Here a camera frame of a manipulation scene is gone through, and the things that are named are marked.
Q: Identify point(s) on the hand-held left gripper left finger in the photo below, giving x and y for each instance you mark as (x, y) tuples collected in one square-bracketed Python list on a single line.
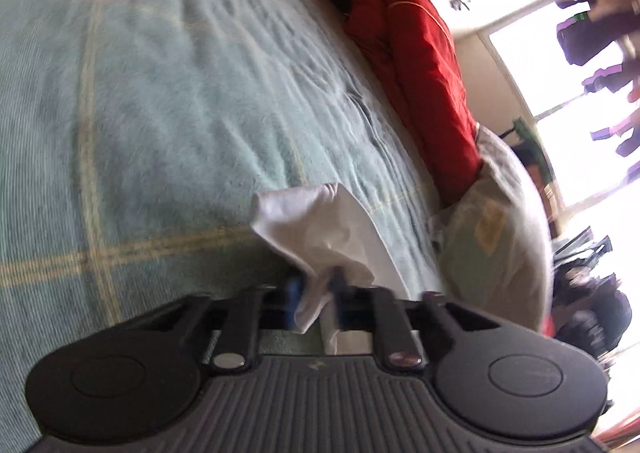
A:
[(293, 294)]

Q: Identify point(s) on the white printed t-shirt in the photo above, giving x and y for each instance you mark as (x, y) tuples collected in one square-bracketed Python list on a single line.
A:
[(320, 228)]

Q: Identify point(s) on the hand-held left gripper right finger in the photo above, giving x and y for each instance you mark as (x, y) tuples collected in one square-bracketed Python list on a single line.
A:
[(340, 300)]

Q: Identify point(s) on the green box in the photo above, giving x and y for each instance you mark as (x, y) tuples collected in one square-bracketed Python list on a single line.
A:
[(535, 153)]

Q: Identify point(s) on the wall hook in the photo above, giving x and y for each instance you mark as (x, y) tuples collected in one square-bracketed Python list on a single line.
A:
[(460, 4)]

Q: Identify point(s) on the purple hanging clothes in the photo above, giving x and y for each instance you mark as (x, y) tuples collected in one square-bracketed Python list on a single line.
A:
[(600, 53)]

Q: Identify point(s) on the grey-green pillow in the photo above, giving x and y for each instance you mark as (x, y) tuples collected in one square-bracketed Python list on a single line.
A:
[(500, 243)]

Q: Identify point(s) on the window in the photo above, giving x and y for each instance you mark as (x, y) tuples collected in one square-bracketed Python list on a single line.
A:
[(575, 108)]

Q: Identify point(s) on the green checked bed blanket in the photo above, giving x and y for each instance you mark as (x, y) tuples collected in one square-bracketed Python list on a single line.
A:
[(150, 108)]

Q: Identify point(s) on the black backpack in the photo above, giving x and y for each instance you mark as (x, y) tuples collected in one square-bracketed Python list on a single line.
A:
[(590, 313)]

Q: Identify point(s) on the red quilt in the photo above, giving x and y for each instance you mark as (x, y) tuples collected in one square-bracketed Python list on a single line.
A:
[(415, 58)]

